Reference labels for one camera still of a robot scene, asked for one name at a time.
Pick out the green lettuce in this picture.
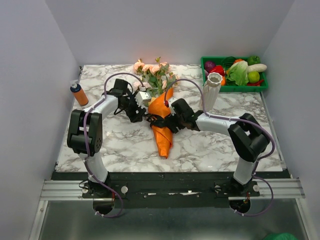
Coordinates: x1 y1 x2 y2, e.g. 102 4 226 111
226 60 249 86

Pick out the pink flower bouquet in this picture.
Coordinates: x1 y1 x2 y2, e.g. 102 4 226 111
133 57 179 97

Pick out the green plastic crate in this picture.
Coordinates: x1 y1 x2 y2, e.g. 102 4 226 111
200 56 269 93

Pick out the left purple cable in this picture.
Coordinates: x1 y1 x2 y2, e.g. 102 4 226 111
83 72 146 218

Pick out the red chili pepper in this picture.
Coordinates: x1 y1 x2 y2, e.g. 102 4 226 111
247 79 265 87

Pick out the black ribbon gold lettering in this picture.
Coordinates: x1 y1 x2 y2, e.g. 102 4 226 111
145 113 170 130

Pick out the white radish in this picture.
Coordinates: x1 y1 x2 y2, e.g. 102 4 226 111
247 63 267 73

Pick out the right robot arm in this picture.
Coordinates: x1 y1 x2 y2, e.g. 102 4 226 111
164 97 271 196

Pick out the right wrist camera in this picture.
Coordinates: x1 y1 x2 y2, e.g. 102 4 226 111
167 97 177 116

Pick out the green lime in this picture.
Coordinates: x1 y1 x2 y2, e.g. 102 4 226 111
247 71 260 84

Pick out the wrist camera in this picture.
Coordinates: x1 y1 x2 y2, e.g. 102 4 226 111
167 97 177 116
134 91 152 107

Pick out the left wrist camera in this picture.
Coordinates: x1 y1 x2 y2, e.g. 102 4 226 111
134 91 152 107

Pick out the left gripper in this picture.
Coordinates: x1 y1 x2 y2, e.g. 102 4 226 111
119 92 147 123

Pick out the green cloth object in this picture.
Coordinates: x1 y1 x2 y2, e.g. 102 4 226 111
263 232 298 240

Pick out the orange fruit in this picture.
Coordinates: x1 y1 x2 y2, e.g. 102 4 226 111
233 58 243 64
220 76 226 86

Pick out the orange bottle blue cap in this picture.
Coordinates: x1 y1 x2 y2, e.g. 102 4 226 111
70 83 89 106

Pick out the aluminium rail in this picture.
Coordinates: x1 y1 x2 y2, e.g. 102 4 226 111
40 178 306 202

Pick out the orange paper flower wrap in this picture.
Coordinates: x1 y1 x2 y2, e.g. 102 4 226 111
148 93 173 159

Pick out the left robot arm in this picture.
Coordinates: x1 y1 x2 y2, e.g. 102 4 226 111
67 78 151 198

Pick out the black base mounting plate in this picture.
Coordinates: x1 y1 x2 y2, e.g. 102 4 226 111
51 171 292 214

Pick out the purple onion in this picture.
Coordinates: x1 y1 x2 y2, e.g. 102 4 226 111
204 60 216 73

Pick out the red bell pepper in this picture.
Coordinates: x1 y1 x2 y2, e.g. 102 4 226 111
209 65 225 77

